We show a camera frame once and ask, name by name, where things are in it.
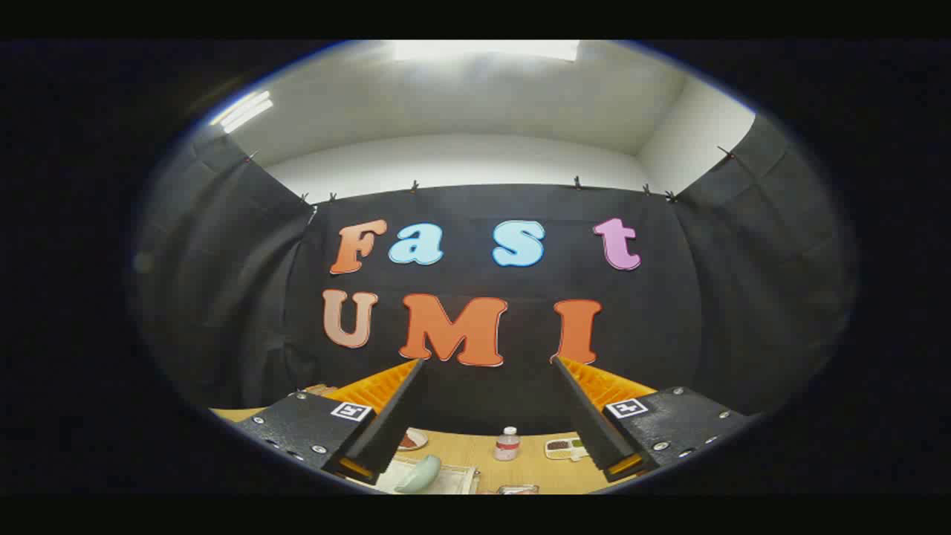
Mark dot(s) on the white divided tray with beans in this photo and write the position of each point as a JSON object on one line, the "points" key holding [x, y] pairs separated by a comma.
{"points": [[565, 448]]}

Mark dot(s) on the toast bread slice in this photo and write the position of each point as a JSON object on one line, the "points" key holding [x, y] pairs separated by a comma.
{"points": [[315, 388]]}

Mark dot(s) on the white oval plate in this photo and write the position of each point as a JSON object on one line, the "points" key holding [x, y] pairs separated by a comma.
{"points": [[414, 440]]}

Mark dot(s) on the ceiling light panel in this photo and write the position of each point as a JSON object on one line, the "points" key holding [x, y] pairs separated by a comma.
{"points": [[483, 50]]}

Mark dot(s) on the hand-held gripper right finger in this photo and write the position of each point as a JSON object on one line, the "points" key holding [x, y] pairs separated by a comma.
{"points": [[587, 420]]}

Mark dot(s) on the clear plastic bottle red label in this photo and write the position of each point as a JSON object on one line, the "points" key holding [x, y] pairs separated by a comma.
{"points": [[507, 446]]}

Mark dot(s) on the light green plate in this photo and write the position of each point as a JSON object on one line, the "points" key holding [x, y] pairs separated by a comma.
{"points": [[420, 474]]}

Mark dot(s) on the ceiling light tubes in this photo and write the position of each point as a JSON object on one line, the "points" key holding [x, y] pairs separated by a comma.
{"points": [[241, 111]]}

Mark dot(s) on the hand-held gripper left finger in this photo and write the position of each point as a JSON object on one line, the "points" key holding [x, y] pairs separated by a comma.
{"points": [[397, 416]]}

